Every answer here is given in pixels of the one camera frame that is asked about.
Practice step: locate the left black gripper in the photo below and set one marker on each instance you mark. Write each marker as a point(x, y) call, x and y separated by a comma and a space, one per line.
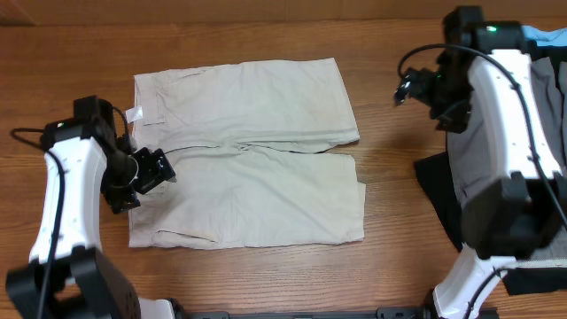
point(157, 168)

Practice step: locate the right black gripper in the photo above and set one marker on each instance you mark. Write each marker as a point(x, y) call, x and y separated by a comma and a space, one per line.
point(459, 114)

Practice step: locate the beige shorts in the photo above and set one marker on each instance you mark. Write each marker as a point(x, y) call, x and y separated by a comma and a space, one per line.
point(253, 150)

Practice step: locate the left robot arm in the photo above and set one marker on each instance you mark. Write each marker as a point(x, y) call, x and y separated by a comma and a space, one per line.
point(68, 275)

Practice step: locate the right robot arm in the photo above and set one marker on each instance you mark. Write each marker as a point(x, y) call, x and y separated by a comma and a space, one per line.
point(468, 35)

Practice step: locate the grey shorts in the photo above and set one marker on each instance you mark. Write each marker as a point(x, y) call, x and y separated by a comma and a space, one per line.
point(508, 175)

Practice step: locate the black garment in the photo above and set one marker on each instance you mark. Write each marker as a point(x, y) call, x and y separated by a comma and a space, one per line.
point(450, 179)

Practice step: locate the light blue garment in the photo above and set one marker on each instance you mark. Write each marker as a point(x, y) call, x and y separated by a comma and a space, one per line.
point(555, 38)

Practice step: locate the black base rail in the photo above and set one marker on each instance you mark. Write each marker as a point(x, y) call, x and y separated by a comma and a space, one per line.
point(301, 315)

